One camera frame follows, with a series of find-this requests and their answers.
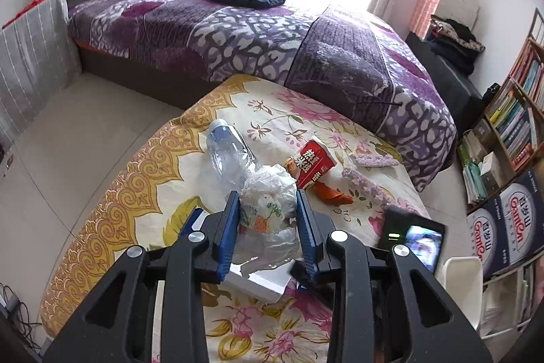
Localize white blue cardboard box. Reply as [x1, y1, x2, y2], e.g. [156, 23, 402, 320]
[181, 207, 294, 303]

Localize floral bedsheet on table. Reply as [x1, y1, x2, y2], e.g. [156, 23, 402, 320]
[39, 72, 431, 363]

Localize black bench with clothes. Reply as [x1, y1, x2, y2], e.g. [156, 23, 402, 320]
[406, 15, 485, 134]

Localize orange wrapper scrap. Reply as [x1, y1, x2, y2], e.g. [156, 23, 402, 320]
[312, 181, 353, 205]

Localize red paper noodle cup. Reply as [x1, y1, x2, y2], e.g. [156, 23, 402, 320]
[284, 136, 337, 190]

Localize purple fuzzy strip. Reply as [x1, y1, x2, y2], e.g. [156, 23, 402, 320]
[342, 168, 412, 214]
[351, 153, 400, 168]

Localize grey striped fabric panel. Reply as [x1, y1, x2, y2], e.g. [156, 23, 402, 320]
[0, 0, 82, 152]

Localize blue white Ganten carton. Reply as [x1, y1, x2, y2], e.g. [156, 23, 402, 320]
[466, 197, 510, 280]

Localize clear plastic water bottle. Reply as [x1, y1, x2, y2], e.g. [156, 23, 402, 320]
[206, 119, 260, 194]

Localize pink gift box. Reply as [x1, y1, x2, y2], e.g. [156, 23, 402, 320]
[408, 0, 441, 40]

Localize white plastic trash bin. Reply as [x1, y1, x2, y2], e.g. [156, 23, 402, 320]
[437, 256, 483, 330]

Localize wooden bookshelf with books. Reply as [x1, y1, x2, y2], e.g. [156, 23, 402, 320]
[457, 10, 543, 213]

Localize purple patterned bed quilt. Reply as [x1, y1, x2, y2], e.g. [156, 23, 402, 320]
[68, 0, 457, 190]

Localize white plastic bag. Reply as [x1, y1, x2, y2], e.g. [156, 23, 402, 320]
[232, 164, 300, 278]

